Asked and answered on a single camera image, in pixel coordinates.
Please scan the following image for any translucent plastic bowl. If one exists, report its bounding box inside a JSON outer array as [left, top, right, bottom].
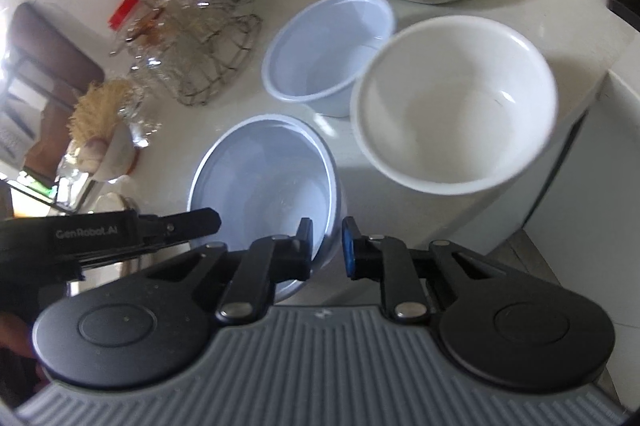
[[188, 114, 346, 273], [262, 0, 396, 119]]

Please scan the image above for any person's left hand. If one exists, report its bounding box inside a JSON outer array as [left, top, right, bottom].
[[0, 311, 41, 380]]

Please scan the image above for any bowl with garlic and noodles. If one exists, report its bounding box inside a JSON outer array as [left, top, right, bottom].
[[67, 79, 140, 183]]

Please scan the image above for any brown cutting board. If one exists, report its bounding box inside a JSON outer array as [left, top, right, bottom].
[[8, 3, 105, 187]]

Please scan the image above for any red-lid glass jar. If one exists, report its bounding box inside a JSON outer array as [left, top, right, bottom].
[[108, 0, 160, 56]]

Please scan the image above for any wire rack with glasses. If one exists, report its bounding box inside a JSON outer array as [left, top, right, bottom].
[[121, 0, 262, 107]]

